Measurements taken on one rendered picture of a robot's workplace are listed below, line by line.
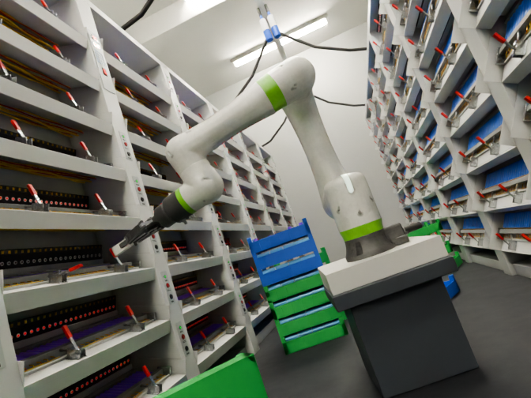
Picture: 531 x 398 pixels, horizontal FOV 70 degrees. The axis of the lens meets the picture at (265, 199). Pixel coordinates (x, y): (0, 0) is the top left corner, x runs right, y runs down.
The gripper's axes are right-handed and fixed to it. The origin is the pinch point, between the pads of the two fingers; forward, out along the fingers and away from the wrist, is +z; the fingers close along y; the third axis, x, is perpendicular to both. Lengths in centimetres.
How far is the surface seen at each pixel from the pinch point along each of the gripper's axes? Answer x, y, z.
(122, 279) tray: -9.9, -3.1, 3.3
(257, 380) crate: -55, -8, -21
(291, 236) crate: -22, 68, -38
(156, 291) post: -15.9, 16.1, 6.4
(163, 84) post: 95, 86, -20
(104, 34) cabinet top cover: 109, 44, -18
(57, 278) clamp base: -6.1, -27.5, 3.5
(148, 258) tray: -4.3, 15.8, 2.5
